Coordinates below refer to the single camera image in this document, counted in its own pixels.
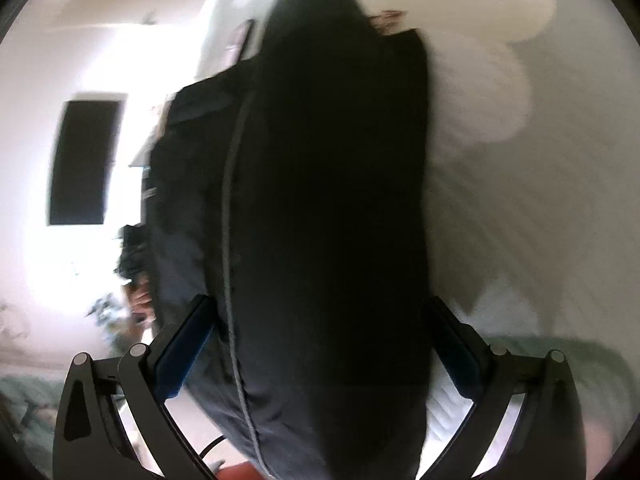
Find person's left hand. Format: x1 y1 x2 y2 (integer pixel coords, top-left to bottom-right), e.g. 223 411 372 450
127 280 154 324

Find black wall screen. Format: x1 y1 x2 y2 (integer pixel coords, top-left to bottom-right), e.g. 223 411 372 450
47 100 124 227

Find green floral bedsheet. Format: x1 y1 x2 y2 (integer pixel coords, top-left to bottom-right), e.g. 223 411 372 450
0 0 633 480

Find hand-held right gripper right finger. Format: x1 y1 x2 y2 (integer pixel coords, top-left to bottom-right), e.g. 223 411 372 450
422 296 587 480

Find black pants with white stripe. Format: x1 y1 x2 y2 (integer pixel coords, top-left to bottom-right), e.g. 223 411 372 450
145 0 437 480

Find black cable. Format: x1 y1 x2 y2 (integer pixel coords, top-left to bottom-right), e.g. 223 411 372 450
197 432 229 462

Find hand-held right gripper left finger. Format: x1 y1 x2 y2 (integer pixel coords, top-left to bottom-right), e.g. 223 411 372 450
51 294 226 480

